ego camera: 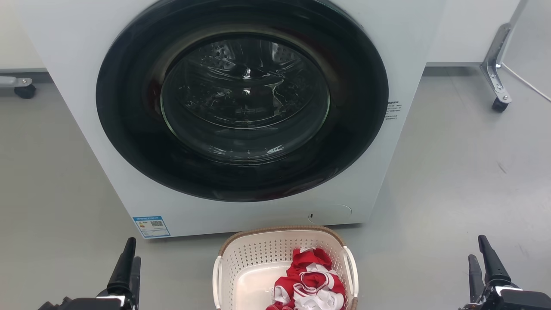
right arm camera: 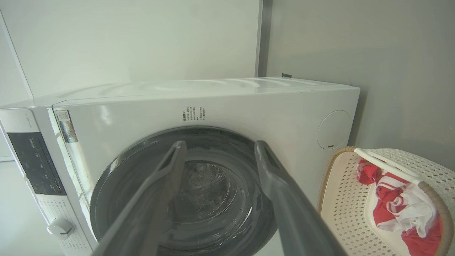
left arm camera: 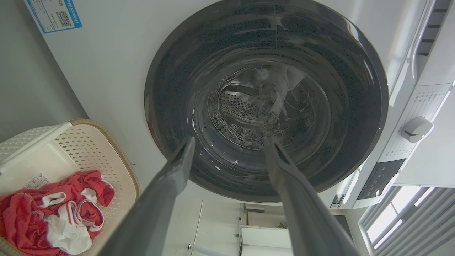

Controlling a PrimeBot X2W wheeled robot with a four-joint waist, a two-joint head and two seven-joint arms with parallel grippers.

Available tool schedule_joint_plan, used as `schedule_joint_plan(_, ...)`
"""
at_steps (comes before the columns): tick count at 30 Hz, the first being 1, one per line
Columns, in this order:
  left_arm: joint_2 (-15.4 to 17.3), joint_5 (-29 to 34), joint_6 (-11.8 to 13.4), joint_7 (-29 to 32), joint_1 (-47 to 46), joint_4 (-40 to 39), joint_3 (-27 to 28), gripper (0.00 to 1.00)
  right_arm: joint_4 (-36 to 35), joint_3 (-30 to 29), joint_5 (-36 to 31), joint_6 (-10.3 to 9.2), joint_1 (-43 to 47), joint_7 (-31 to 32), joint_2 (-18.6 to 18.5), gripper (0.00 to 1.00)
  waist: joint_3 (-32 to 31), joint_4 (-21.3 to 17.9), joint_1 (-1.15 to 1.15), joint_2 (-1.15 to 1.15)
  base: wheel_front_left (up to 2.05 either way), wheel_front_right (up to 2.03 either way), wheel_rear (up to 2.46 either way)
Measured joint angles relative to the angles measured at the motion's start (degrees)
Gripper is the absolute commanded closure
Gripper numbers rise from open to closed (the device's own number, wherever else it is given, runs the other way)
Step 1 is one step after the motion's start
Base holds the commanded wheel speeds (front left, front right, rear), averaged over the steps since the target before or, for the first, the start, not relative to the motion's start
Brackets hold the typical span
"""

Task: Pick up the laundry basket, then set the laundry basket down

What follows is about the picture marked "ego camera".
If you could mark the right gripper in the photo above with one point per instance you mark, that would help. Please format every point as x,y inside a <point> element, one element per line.
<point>516,301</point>

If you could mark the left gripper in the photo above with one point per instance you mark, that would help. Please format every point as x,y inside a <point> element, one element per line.
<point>94,304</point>

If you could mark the cream perforated laundry basket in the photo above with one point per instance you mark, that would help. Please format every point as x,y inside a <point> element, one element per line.
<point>254,262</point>

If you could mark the red and white garment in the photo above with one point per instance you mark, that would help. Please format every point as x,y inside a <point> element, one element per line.
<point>308,284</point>

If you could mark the blue energy label sticker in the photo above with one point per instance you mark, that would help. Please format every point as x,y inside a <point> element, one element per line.
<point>151,227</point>

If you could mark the black round washing machine door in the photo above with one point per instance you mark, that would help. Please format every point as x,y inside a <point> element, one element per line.
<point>129,129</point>

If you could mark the metal stand leg with caster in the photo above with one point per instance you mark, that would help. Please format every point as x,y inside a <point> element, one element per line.
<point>495,60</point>

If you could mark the white front-load washing machine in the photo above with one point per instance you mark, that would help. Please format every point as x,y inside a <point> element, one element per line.
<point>64,64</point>

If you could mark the grey stand foot with caster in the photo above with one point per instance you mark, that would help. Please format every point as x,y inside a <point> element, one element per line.
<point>19,82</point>

